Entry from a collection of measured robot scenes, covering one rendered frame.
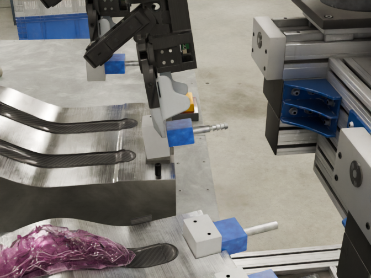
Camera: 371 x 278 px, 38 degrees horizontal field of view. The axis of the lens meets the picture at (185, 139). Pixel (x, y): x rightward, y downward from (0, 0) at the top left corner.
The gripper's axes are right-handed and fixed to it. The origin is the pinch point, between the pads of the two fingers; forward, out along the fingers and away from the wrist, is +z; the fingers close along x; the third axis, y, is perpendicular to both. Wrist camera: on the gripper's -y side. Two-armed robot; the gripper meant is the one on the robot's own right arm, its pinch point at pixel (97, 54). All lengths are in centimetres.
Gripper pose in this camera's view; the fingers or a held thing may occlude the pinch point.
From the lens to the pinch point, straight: 109.1
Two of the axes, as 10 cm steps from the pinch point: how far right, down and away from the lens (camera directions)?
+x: -0.5, -5.0, 8.6
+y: 10.0, -0.3, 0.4
